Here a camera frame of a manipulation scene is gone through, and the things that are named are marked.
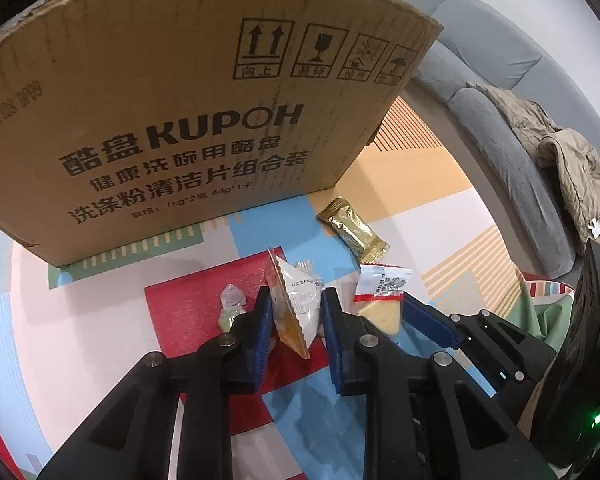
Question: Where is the grey sectional sofa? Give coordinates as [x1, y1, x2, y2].
[367, 0, 600, 281]

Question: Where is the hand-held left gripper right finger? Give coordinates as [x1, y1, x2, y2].
[321, 287, 556, 480]

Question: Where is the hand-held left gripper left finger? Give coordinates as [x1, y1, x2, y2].
[37, 286, 273, 480]

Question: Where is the red and white cake packet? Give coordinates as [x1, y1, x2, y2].
[352, 262, 413, 335]

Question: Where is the gold snack packet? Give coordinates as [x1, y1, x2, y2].
[316, 197, 390, 261]

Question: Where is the brown cardboard box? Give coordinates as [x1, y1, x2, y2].
[0, 0, 445, 268]

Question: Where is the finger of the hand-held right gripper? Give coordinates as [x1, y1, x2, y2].
[404, 296, 563, 401]

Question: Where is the beige quilted jacket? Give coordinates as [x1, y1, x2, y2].
[467, 82, 600, 247]

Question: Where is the white and orange snack packet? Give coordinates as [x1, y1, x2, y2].
[265, 247, 327, 361]

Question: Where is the small green candy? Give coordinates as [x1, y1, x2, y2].
[219, 284, 247, 333]

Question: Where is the colourful patterned tablecloth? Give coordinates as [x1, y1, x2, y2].
[0, 95, 576, 480]

